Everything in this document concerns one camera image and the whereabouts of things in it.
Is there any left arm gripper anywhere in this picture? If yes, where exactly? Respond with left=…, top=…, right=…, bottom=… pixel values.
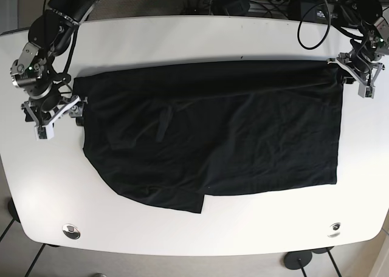
left=326, top=50, right=385, bottom=86

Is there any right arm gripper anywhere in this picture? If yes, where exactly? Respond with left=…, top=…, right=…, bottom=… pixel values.
left=21, top=93, right=88, bottom=127

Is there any black T-shirt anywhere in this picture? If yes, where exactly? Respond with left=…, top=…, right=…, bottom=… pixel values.
left=74, top=61, right=343, bottom=213

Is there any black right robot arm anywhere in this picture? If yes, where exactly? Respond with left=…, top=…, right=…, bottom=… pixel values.
left=10, top=0, right=99, bottom=130

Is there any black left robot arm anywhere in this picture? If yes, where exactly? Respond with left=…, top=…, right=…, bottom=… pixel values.
left=297, top=0, right=388, bottom=98

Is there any left metal table grommet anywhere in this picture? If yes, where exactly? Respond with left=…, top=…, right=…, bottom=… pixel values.
left=62, top=224, right=81, bottom=240

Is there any metal table grommet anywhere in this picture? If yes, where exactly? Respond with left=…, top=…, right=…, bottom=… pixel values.
left=62, top=224, right=81, bottom=240
left=326, top=222, right=341, bottom=238

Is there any right metal table grommet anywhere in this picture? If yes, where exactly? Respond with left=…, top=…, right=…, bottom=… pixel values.
left=326, top=222, right=341, bottom=238

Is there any grey sneaker shoe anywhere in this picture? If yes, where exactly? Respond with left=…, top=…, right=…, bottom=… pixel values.
left=91, top=273, right=107, bottom=277

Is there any black round stand base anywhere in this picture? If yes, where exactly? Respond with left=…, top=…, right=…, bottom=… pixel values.
left=283, top=250, right=312, bottom=270

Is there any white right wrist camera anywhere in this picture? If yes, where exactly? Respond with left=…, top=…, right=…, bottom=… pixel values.
left=34, top=125, right=54, bottom=140

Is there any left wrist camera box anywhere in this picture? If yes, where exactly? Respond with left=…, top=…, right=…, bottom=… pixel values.
left=358, top=84, right=375, bottom=98

